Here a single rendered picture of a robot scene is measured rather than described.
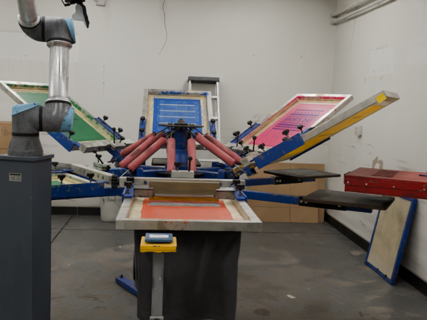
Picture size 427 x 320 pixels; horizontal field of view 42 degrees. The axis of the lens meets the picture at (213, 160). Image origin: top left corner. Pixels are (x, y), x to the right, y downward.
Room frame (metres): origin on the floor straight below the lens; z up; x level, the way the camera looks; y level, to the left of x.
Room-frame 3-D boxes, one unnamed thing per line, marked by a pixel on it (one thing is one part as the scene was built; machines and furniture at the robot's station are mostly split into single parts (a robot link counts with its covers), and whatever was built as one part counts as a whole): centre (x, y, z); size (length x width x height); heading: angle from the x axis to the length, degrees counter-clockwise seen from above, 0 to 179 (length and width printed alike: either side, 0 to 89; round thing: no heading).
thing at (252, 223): (2.56, 0.12, 0.97); 0.79 x 0.58 x 0.04; 5
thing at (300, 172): (3.99, -0.33, 0.91); 1.34 x 0.40 x 0.08; 125
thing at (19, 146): (2.45, 0.84, 1.25); 0.15 x 0.15 x 0.10
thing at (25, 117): (2.46, 0.83, 1.37); 0.13 x 0.12 x 0.14; 103
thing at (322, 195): (3.33, -0.39, 0.91); 1.34 x 0.40 x 0.08; 65
